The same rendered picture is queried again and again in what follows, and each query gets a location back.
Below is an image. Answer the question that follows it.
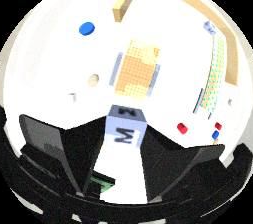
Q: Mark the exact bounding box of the light blue cube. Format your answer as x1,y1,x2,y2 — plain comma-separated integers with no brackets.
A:
103,104,147,152

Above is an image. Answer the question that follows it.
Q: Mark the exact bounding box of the blue cylinder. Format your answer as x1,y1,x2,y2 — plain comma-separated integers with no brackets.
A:
78,22,95,36
212,129,220,139

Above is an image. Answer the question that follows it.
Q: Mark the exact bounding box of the orange grid-patterned strip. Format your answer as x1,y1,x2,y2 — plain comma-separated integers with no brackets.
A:
102,38,161,154

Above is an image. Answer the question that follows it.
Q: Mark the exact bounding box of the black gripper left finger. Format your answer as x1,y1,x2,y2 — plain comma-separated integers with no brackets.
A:
18,114,106,197

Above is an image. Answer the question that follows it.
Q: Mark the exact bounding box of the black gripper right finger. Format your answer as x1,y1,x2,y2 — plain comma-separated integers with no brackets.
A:
140,123,226,203

